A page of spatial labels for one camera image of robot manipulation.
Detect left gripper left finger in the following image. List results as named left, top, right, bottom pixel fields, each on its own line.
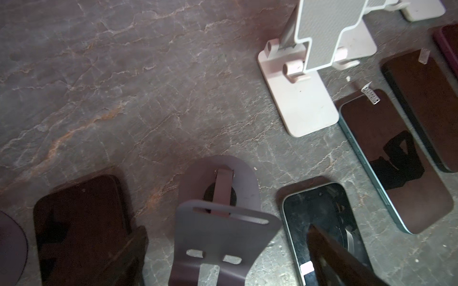
left=91, top=226, right=149, bottom=286

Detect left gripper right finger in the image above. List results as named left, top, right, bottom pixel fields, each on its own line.
left=307, top=225, right=386, bottom=286

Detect black phone with tag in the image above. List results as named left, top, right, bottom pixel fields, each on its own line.
left=338, top=89, right=454, bottom=235
left=381, top=49, right=458, bottom=173

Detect white phone stand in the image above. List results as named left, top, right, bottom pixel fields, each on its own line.
left=384, top=0, right=446, bottom=22
left=332, top=0, right=410, bottom=70

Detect round dark purple stand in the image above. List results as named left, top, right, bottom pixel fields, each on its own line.
left=1, top=212, right=28, bottom=286

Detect back round dark stand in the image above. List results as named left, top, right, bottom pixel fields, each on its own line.
left=168, top=155, right=282, bottom=286

